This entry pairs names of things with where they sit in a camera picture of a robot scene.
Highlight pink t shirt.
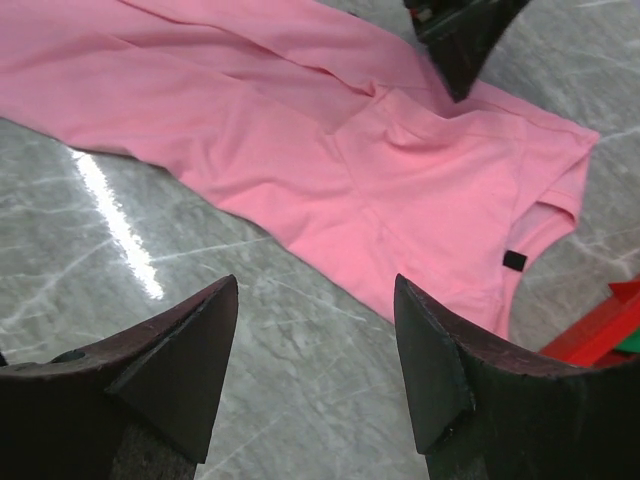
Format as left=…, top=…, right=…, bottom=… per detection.
left=1, top=1, right=598, bottom=336

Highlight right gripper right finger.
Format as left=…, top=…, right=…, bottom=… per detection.
left=394, top=276, right=639, bottom=479

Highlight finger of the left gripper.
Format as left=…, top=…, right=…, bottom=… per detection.
left=404, top=0, right=529, bottom=103

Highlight red plastic bin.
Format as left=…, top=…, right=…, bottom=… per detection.
left=540, top=298, right=619, bottom=367

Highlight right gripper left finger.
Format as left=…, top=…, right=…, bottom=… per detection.
left=1, top=275, right=238, bottom=479

